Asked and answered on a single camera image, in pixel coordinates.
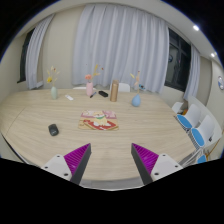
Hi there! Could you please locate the white chair blue cushion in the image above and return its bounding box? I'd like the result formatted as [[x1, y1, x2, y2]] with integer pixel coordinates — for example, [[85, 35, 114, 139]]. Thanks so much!
[[176, 104, 201, 131], [189, 115, 215, 149]]

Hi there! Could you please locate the dark window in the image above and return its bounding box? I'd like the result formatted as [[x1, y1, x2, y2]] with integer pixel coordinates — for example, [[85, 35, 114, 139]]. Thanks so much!
[[165, 30, 191, 91], [17, 29, 34, 83]]

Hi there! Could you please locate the white curtain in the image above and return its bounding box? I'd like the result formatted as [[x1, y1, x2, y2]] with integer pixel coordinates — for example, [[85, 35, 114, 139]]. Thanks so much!
[[25, 15, 54, 89], [72, 4, 169, 93], [183, 45, 200, 100]]

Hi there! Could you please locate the black computer mouse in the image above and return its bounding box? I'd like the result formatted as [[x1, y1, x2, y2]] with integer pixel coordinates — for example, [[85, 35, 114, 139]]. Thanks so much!
[[48, 124, 59, 136]]

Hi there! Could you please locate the white right curtain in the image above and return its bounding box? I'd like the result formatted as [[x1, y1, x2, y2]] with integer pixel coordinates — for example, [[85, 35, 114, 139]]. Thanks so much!
[[183, 45, 200, 100]]

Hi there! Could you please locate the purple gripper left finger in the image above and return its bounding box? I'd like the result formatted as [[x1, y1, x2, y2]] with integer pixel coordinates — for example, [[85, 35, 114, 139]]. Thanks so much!
[[42, 143, 92, 186]]

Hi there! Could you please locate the right dark window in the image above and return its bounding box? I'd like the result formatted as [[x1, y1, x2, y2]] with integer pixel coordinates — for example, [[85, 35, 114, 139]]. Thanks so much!
[[165, 30, 191, 91]]

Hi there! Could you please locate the white centre curtain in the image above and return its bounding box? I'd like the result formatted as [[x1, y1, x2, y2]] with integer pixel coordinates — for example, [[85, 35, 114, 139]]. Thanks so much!
[[72, 4, 169, 93]]

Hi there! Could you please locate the white chair back left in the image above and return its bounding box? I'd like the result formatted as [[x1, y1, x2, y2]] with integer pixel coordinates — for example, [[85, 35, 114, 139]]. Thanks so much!
[[73, 86, 87, 90]]

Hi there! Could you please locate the white chair behind table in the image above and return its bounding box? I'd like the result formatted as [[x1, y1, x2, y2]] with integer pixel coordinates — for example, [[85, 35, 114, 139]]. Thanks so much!
[[118, 82, 130, 92]]

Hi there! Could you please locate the white remote control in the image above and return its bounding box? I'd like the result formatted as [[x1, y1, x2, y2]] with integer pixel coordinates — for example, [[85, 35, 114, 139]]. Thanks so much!
[[65, 95, 74, 101]]

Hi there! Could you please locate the green vase with yellow flowers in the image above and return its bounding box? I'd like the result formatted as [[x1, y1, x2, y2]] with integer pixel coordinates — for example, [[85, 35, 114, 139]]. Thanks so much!
[[47, 66, 59, 100]]

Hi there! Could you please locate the cartoon dog mouse pad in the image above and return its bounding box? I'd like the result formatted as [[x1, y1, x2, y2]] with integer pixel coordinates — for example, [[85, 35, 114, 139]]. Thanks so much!
[[78, 110, 119, 131]]

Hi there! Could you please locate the blue vase with dried flowers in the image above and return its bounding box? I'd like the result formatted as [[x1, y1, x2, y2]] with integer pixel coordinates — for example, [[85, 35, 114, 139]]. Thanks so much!
[[131, 72, 141, 107]]

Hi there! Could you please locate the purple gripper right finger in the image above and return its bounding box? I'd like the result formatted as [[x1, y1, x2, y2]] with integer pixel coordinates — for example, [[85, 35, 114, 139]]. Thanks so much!
[[130, 143, 184, 186]]

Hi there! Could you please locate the pink vase with flowers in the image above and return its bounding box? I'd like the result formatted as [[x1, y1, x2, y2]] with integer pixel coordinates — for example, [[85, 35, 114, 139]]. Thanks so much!
[[85, 64, 100, 97]]

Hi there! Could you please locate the white left curtain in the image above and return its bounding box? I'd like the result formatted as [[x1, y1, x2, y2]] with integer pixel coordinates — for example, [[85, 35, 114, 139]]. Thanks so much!
[[25, 15, 54, 89]]

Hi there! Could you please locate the black rectangular case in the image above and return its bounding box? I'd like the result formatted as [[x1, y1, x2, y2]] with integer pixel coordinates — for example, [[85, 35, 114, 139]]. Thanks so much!
[[98, 91, 108, 97]]

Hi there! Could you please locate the white chair blue cushion far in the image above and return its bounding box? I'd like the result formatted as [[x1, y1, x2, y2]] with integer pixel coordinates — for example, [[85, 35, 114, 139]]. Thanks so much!
[[176, 104, 201, 131]]

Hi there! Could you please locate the white chair blue cushion near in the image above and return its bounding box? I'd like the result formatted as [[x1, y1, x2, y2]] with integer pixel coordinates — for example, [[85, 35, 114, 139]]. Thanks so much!
[[189, 115, 215, 149]]

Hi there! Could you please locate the white chair far right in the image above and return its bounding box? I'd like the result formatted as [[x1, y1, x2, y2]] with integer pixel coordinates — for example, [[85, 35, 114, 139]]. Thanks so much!
[[172, 102, 183, 113]]

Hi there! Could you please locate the left dark window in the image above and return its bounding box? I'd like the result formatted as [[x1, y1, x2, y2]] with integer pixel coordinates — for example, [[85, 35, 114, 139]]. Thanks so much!
[[17, 29, 34, 83]]

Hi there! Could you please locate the tan cylindrical bottle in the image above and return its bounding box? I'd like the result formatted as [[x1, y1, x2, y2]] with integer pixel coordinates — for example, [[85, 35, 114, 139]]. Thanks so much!
[[110, 80, 119, 102]]

